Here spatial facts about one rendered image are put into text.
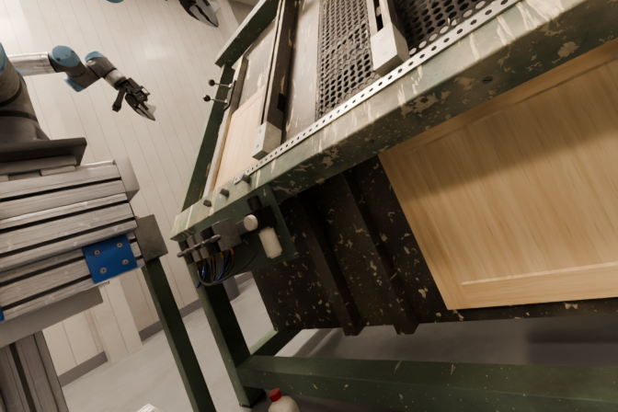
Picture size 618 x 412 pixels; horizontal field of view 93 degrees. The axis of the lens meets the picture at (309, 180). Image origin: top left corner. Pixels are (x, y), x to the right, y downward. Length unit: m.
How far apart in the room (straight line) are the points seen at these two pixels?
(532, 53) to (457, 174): 0.36
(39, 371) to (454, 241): 1.09
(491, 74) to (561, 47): 0.10
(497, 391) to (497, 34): 0.71
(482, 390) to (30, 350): 1.04
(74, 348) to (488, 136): 4.28
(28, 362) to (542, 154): 1.28
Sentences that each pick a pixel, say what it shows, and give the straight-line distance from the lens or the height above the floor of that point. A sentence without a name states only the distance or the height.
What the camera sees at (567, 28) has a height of 0.79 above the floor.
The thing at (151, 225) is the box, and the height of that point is 0.88.
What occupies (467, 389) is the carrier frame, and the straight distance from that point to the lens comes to 0.89.
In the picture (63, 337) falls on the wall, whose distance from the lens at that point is 4.41.
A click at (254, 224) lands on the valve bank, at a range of 0.86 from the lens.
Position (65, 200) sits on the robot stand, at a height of 0.91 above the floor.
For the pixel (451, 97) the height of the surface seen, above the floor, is 0.78.
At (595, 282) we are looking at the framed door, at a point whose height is 0.29.
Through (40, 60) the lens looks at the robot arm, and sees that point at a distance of 1.53.
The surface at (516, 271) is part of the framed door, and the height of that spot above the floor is 0.33.
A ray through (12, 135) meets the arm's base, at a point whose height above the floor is 1.07.
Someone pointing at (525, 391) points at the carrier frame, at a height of 0.18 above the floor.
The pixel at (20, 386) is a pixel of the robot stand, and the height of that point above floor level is 0.58.
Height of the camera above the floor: 0.70
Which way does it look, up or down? 5 degrees up
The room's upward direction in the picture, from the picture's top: 23 degrees counter-clockwise
